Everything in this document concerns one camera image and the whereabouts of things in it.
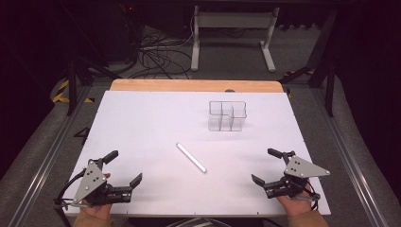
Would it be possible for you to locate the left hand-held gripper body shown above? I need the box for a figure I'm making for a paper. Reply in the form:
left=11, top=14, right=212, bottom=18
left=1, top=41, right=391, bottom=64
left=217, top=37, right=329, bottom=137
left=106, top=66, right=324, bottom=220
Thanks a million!
left=71, top=157, right=132, bottom=208

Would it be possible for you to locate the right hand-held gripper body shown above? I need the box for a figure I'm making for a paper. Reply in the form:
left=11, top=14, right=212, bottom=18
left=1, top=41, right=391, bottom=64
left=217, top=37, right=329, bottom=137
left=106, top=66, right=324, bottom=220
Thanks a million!
left=263, top=150, right=331, bottom=202

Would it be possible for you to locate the white stick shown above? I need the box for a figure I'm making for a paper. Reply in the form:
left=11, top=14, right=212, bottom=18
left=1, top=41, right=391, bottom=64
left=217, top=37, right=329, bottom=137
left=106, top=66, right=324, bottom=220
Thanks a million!
left=175, top=142, right=208, bottom=174

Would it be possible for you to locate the clear acrylic compartment organizer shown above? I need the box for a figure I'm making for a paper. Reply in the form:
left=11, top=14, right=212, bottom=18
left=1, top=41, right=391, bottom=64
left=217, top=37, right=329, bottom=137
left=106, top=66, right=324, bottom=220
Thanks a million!
left=207, top=99, right=248, bottom=132

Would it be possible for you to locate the person's left hand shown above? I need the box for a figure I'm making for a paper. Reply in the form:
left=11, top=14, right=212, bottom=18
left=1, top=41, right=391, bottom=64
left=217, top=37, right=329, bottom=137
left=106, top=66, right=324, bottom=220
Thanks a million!
left=82, top=172, right=113, bottom=221

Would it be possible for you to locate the person's right hand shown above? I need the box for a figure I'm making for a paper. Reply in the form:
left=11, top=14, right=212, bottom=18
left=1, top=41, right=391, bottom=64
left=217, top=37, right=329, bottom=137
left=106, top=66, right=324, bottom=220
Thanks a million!
left=277, top=185, right=314, bottom=218

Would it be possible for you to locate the white table mat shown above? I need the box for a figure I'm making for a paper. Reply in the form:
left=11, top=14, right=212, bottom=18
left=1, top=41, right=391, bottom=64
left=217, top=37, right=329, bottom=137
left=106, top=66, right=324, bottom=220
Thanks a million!
left=63, top=90, right=332, bottom=218

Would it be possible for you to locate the black metal stand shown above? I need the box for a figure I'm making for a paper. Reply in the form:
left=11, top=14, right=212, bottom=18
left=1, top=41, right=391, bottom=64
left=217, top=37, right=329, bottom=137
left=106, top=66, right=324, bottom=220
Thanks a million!
left=278, top=9, right=340, bottom=118
left=64, top=58, right=122, bottom=117

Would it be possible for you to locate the yellow black hazard tape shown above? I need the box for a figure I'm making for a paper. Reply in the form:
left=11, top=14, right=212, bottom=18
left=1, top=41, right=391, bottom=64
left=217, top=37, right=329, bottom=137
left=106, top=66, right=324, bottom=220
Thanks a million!
left=51, top=79, right=96, bottom=104

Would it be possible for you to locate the wooden table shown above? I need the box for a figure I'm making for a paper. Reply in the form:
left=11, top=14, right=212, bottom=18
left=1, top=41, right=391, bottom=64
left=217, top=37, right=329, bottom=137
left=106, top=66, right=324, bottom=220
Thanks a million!
left=110, top=79, right=285, bottom=94

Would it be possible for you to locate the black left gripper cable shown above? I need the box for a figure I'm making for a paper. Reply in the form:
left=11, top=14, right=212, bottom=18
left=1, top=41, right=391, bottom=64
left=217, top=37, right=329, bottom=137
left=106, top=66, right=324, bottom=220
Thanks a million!
left=52, top=169, right=87, bottom=227

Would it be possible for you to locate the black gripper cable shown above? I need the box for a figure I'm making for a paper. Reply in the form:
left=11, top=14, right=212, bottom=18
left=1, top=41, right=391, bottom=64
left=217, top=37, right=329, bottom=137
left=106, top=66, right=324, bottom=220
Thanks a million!
left=305, top=182, right=322, bottom=211
left=52, top=169, right=87, bottom=227

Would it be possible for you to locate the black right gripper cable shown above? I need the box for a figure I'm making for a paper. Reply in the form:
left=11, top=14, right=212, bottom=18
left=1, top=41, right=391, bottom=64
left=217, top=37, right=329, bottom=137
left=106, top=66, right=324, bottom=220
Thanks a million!
left=305, top=182, right=322, bottom=211

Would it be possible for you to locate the aluminium floor rail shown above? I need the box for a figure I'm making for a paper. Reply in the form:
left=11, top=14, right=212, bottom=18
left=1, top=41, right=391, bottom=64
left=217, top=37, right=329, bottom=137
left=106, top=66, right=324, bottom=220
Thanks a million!
left=310, top=88, right=390, bottom=227
left=7, top=85, right=93, bottom=227

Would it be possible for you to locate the tangle of floor cables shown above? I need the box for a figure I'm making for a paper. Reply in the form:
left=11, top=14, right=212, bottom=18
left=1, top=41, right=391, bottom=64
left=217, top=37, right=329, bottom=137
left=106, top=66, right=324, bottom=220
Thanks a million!
left=127, top=26, right=194, bottom=80

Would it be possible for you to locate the white metal desk frame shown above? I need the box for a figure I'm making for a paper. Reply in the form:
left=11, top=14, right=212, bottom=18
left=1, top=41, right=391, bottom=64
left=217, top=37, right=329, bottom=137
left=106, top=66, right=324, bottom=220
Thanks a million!
left=190, top=5, right=281, bottom=73

